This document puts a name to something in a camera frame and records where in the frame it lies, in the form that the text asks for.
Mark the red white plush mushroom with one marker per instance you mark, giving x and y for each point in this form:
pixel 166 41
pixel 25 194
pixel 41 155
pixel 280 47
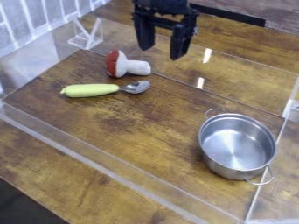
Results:
pixel 119 65

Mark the stainless steel pot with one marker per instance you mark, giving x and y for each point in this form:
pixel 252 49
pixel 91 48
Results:
pixel 238 147

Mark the black bar on table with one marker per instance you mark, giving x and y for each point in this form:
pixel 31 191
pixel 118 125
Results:
pixel 230 15

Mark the clear acrylic enclosure wall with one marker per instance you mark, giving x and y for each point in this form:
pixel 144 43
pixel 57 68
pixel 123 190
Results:
pixel 116 158

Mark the clear acrylic triangle stand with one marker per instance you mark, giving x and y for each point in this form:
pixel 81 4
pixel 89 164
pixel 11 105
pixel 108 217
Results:
pixel 87 39

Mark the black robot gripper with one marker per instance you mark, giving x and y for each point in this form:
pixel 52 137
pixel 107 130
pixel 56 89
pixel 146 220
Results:
pixel 183 32

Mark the green handled metal spoon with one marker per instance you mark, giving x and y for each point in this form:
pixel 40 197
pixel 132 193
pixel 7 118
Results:
pixel 89 90

